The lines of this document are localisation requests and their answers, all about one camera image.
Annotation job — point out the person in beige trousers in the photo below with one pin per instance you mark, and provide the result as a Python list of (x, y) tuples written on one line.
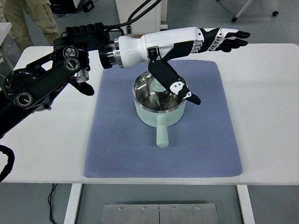
[(39, 12)]

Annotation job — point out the white side table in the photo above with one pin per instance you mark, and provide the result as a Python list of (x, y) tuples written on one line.
[(4, 30)]

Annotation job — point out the white table leg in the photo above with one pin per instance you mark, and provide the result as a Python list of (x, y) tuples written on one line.
[(245, 204), (73, 203)]

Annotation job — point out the rolling chair base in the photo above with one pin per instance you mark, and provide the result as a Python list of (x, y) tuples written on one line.
[(239, 9)]

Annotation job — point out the green pot with handle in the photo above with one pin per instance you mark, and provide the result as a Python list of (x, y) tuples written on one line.
[(156, 106)]

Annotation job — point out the white table leg right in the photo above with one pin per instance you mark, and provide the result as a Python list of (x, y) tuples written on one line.
[(245, 204)]

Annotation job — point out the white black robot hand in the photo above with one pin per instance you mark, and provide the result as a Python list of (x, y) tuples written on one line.
[(158, 48)]

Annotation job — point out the blue quilted mat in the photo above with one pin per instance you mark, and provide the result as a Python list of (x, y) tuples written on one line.
[(202, 144)]

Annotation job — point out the white table leg left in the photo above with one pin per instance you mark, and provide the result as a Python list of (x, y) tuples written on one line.
[(73, 203)]

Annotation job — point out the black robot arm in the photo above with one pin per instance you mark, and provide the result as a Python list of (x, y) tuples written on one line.
[(35, 87)]

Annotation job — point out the white cabinet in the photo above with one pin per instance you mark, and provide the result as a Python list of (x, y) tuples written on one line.
[(149, 23)]

